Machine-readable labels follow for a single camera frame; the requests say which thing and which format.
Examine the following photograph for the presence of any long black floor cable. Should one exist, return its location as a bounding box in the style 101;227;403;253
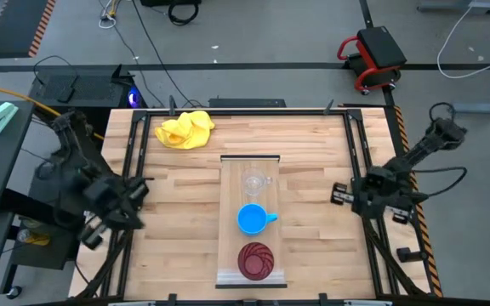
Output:
130;0;196;108

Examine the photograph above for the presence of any black computer tower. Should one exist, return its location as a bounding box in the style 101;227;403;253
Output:
28;64;148;150

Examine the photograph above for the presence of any small black device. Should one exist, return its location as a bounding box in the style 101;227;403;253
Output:
56;86;77;105

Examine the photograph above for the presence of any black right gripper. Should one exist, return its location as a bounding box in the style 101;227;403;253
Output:
331;167;403;216

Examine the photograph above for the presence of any black aluminium table frame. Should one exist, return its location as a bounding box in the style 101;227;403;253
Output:
74;108;436;305

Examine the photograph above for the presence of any clear glass mug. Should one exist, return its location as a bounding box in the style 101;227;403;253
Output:
241;167;274;204

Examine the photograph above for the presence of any white floor cable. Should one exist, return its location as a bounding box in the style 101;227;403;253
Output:
436;0;490;80

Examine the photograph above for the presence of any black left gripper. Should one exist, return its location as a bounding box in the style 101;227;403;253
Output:
78;176;151;252

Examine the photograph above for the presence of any blue plastic mug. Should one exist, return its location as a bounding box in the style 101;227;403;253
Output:
236;202;279;236

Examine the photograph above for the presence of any yellow crumpled cloth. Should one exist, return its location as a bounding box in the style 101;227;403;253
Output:
154;110;216;150

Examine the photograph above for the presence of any black mat with orange stripes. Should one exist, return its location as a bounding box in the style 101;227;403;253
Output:
0;0;58;60

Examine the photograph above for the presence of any black power strip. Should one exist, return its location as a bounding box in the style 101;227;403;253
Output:
208;98;287;109

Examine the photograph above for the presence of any clear bottle with yellow label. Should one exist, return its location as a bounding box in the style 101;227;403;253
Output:
16;228;53;247

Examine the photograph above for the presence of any dark red ribbed cup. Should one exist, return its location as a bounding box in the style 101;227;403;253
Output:
236;241;276;281

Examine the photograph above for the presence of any grey table foot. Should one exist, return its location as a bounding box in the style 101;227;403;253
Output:
447;88;490;116
417;0;490;15

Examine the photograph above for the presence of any white cable bundle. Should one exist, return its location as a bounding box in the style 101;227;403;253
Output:
98;0;121;30

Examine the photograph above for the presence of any wooden shelf board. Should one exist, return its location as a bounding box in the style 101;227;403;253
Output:
215;155;288;291

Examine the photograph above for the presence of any black cart shelf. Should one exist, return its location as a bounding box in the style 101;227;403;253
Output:
0;165;87;295

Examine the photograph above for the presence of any coiled black cable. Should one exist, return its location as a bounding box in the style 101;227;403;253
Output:
167;0;201;26

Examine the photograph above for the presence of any orange black hazard tape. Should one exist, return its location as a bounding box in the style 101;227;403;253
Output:
393;105;444;298

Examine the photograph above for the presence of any red and black rolling stool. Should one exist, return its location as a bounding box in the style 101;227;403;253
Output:
336;25;408;96

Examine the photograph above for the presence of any yellow hose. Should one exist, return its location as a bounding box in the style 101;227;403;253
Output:
0;81;105;141

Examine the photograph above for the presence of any black clamp knob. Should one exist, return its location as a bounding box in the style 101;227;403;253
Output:
396;246;429;264

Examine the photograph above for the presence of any mint green stapler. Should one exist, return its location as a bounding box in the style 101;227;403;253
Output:
0;101;20;135

